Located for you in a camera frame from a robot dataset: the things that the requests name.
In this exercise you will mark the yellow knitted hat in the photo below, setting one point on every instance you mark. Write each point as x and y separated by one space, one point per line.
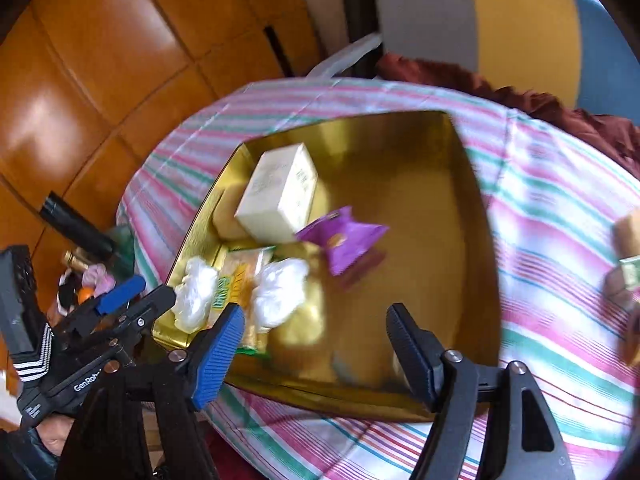
615 292

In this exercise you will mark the white plastic bag ball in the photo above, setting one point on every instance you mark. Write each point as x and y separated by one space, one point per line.
280 288

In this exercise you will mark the purple snack packet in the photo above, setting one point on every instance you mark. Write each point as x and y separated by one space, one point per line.
341 238

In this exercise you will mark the gold storage box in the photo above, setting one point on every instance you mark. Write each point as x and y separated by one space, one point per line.
396 218

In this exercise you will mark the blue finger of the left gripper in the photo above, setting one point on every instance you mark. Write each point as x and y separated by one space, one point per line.
120 295

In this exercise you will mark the black label cracker packet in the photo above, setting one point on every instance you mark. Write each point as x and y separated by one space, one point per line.
630 268

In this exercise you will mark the small white plastic ball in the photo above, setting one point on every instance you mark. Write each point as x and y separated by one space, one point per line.
193 295

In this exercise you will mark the yellow sponge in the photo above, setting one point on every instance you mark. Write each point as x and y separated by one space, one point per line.
626 233
223 218

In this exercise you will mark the striped bed sheet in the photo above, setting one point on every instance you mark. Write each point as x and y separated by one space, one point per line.
552 203

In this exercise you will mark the blue yellow grey headboard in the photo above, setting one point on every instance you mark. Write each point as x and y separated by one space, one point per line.
571 49

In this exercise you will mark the maroon blanket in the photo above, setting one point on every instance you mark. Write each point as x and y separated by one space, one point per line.
616 137

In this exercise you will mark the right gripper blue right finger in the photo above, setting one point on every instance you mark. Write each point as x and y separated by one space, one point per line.
446 385

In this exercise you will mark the person's hand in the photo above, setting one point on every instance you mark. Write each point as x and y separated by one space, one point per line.
53 432

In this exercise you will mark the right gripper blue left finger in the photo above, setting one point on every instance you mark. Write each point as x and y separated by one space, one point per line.
181 389

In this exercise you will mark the white cardboard box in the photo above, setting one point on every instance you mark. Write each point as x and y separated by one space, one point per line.
276 202

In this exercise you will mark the green cracker packet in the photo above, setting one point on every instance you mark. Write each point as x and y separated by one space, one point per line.
238 270

